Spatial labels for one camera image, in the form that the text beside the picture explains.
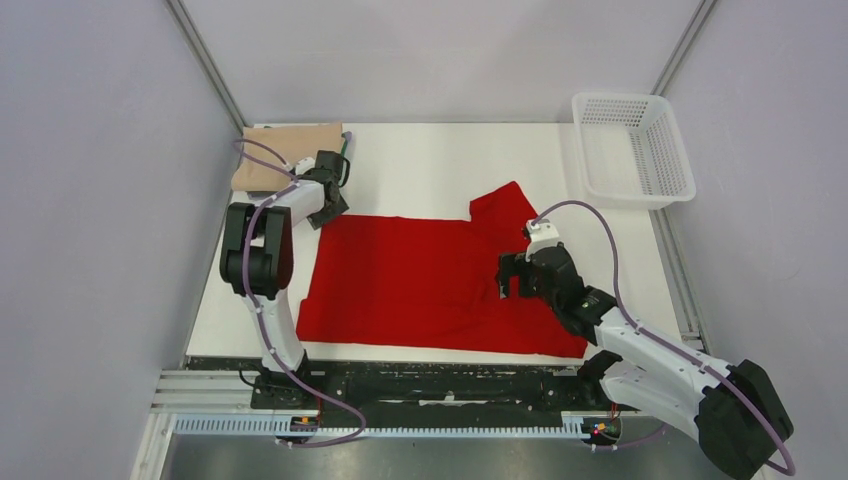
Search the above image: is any red t shirt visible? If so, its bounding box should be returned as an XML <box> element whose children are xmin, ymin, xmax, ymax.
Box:
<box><xmin>296</xmin><ymin>182</ymin><xmax>587</xmax><ymax>358</ymax></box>

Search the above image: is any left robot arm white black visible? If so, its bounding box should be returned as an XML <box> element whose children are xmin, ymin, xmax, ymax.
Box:
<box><xmin>219</xmin><ymin>150</ymin><xmax>350</xmax><ymax>410</ymax></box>

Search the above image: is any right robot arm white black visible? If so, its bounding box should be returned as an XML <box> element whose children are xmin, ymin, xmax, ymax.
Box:
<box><xmin>496</xmin><ymin>244</ymin><xmax>795</xmax><ymax>479</ymax></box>

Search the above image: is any green folded t shirt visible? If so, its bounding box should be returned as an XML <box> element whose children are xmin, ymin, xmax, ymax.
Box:
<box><xmin>338</xmin><ymin>131</ymin><xmax>352</xmax><ymax>187</ymax></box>

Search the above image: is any beige folded t shirt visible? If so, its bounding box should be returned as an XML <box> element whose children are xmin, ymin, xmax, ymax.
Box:
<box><xmin>230</xmin><ymin>122</ymin><xmax>344</xmax><ymax>195</ymax></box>

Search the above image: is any white plastic laundry basket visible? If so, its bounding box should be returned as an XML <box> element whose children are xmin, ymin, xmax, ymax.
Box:
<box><xmin>572</xmin><ymin>92</ymin><xmax>696</xmax><ymax>210</ymax></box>

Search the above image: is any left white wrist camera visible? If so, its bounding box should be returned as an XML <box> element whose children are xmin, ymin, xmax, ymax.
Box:
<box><xmin>290</xmin><ymin>157</ymin><xmax>316</xmax><ymax>177</ymax></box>

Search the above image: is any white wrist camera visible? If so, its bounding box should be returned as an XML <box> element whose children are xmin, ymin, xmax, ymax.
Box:
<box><xmin>290</xmin><ymin>157</ymin><xmax>316</xmax><ymax>177</ymax></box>
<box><xmin>523</xmin><ymin>220</ymin><xmax>560</xmax><ymax>259</ymax></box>

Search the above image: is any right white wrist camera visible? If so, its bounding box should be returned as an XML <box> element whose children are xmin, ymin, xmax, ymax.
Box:
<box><xmin>523</xmin><ymin>220</ymin><xmax>560</xmax><ymax>259</ymax></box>

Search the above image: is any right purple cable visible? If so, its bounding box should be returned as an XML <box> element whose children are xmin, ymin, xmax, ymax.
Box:
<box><xmin>529</xmin><ymin>200</ymin><xmax>798</xmax><ymax>478</ymax></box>

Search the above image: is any purple cable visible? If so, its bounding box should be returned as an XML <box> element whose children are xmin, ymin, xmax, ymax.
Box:
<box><xmin>231</xmin><ymin>137</ymin><xmax>368</xmax><ymax>450</ymax></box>
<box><xmin>529</xmin><ymin>200</ymin><xmax>798</xmax><ymax>478</ymax></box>

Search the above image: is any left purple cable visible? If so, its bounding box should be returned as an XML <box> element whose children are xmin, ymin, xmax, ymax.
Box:
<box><xmin>231</xmin><ymin>137</ymin><xmax>368</xmax><ymax>450</ymax></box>

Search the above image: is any white slotted cable duct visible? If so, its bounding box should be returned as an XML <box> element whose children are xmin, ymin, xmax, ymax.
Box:
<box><xmin>173</xmin><ymin>414</ymin><xmax>612</xmax><ymax>440</ymax></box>

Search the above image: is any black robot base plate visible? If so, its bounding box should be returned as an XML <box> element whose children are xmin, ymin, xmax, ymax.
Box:
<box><xmin>250</xmin><ymin>360</ymin><xmax>612</xmax><ymax>429</ymax></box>

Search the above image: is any left aluminium frame post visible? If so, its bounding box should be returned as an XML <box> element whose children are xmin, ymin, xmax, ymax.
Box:
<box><xmin>164</xmin><ymin>0</ymin><xmax>247</xmax><ymax>134</ymax></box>

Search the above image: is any aluminium frame post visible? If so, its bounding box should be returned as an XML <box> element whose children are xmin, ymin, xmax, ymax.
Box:
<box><xmin>650</xmin><ymin>0</ymin><xmax>718</xmax><ymax>96</ymax></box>
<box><xmin>164</xmin><ymin>0</ymin><xmax>247</xmax><ymax>134</ymax></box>

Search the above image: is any right aluminium frame post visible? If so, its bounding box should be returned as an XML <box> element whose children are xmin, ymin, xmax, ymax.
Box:
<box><xmin>650</xmin><ymin>0</ymin><xmax>718</xmax><ymax>96</ymax></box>

